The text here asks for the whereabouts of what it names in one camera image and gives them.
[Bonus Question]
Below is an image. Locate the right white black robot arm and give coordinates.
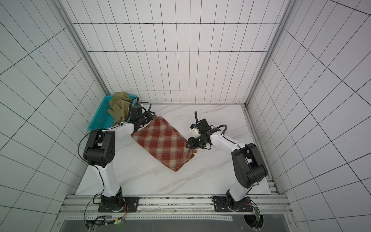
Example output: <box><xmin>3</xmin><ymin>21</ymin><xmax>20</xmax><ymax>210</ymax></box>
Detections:
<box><xmin>186</xmin><ymin>118</ymin><xmax>268</xmax><ymax>212</ymax></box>

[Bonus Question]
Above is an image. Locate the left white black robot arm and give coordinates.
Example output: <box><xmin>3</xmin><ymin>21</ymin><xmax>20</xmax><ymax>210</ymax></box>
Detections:
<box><xmin>83</xmin><ymin>104</ymin><xmax>156</xmax><ymax>212</ymax></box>

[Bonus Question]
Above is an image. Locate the teal plastic basket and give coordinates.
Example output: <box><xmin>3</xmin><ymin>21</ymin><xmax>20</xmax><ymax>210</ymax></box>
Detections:
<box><xmin>88</xmin><ymin>94</ymin><xmax>138</xmax><ymax>135</ymax></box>

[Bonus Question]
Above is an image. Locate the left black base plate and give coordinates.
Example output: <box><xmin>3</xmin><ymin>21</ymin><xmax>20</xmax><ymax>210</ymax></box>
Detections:
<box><xmin>98</xmin><ymin>196</ymin><xmax>139</xmax><ymax>213</ymax></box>

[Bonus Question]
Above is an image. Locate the left electronics wiring board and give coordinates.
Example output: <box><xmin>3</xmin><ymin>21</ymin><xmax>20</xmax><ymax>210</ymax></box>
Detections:
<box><xmin>84</xmin><ymin>203</ymin><xmax>128</xmax><ymax>232</ymax></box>

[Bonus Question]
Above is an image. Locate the electronics wiring board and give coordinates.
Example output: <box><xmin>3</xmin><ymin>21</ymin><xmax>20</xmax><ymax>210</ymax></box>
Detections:
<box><xmin>243</xmin><ymin>202</ymin><xmax>264</xmax><ymax>231</ymax></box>
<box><xmin>84</xmin><ymin>203</ymin><xmax>128</xmax><ymax>232</ymax></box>

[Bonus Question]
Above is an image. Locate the olive green skirt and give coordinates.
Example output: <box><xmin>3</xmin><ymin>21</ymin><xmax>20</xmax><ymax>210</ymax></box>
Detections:
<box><xmin>107</xmin><ymin>92</ymin><xmax>131</xmax><ymax>126</ymax></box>

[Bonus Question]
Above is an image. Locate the right electronics wiring board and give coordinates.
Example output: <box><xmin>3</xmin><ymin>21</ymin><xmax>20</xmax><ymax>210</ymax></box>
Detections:
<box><xmin>243</xmin><ymin>202</ymin><xmax>264</xmax><ymax>231</ymax></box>

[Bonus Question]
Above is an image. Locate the red plaid skirt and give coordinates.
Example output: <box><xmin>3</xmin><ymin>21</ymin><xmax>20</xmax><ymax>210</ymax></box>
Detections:
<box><xmin>131</xmin><ymin>116</ymin><xmax>197</xmax><ymax>172</ymax></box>

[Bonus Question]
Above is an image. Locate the aluminium mounting rail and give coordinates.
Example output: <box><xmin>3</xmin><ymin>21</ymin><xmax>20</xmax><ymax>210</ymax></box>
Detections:
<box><xmin>60</xmin><ymin>194</ymin><xmax>293</xmax><ymax>218</ymax></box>

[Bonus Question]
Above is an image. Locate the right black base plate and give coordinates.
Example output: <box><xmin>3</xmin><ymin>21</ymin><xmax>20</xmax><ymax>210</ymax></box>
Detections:
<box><xmin>212</xmin><ymin>196</ymin><xmax>253</xmax><ymax>212</ymax></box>

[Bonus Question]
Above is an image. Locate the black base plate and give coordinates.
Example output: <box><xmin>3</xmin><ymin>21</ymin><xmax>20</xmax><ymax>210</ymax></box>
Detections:
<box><xmin>212</xmin><ymin>196</ymin><xmax>253</xmax><ymax>212</ymax></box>
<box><xmin>98</xmin><ymin>196</ymin><xmax>139</xmax><ymax>213</ymax></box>

